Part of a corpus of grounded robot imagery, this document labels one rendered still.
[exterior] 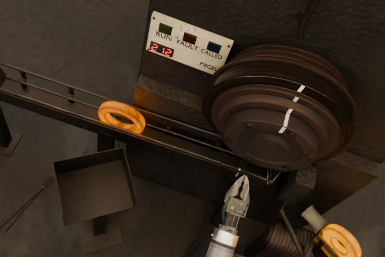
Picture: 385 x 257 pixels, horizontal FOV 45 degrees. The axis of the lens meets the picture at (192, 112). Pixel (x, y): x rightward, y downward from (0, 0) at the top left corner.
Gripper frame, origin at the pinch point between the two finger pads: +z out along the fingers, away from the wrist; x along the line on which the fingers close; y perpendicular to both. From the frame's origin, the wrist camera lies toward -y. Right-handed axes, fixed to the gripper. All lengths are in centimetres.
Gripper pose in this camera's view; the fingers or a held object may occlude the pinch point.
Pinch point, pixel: (243, 178)
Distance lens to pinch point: 178.2
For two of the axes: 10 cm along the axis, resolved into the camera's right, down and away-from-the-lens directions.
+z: 3.4, -9.2, 2.1
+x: -9.4, -3.5, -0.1
